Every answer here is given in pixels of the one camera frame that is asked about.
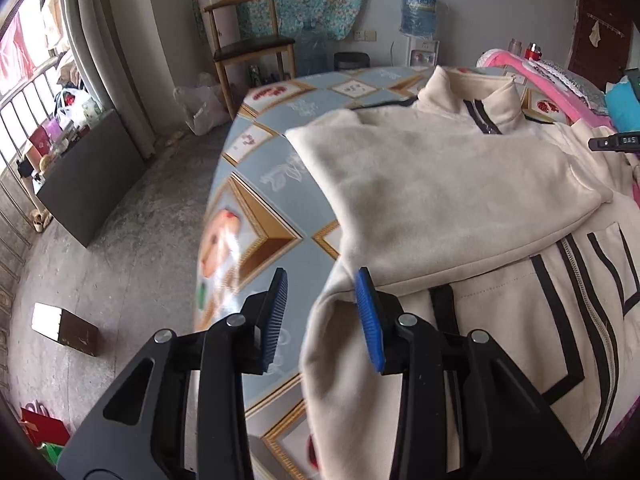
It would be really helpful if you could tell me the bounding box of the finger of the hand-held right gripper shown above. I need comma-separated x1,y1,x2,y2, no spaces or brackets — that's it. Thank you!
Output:
589,132,640,153

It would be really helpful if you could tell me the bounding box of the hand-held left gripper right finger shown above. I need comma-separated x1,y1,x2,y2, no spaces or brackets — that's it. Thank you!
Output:
354,266,586,480

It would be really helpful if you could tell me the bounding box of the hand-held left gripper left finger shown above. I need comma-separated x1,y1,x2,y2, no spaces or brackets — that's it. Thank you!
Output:
57,267,289,480

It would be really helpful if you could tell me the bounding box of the cream zip jacket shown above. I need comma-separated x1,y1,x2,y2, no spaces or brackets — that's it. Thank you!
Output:
284,65,640,480

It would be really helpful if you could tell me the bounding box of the cyan pillow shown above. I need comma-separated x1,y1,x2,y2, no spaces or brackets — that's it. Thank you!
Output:
605,77,640,116

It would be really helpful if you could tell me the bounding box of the grey lace cloth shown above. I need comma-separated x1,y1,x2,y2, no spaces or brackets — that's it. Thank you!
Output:
537,59,608,106

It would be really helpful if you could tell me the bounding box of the pink printed blanket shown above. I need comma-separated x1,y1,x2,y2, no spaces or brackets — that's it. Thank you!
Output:
475,47,640,128

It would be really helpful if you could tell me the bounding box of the dark red door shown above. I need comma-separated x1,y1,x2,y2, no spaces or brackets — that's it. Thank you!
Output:
567,0,636,78

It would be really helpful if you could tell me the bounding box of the blue patterned bed sheet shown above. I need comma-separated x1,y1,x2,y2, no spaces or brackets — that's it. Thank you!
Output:
192,65,571,480

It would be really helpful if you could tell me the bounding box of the brown cardboard box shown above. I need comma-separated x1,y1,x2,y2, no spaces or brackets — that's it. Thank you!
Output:
31,302,99,357

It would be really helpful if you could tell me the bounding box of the white water dispenser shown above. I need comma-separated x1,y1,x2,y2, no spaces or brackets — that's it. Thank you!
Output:
404,37,441,68

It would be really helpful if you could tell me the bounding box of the white plastic bag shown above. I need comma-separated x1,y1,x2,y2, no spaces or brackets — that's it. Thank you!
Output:
173,72,231,136

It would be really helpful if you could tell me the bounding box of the dark low cabinet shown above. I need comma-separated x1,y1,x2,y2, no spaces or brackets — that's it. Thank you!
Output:
37,109,148,248

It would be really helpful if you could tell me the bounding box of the red gift bag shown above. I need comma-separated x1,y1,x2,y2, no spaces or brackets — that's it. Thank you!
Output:
19,400,71,448

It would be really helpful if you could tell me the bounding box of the black trash bin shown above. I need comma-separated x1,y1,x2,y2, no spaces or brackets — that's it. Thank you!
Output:
334,51,371,72

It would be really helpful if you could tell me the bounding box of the clear empty water jug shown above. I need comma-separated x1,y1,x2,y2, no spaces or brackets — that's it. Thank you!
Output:
295,22,333,78

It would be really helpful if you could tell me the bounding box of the wooden chair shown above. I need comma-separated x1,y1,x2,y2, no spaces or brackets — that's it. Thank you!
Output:
204,0,297,120

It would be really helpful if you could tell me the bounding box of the tall white box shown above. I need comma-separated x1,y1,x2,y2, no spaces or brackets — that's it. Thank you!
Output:
198,0,241,48

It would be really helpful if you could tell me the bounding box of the grey curtain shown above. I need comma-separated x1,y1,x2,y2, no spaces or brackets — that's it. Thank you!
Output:
57,0,173,158

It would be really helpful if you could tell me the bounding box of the metal window railing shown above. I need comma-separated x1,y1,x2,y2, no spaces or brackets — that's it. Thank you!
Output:
0,55,66,281

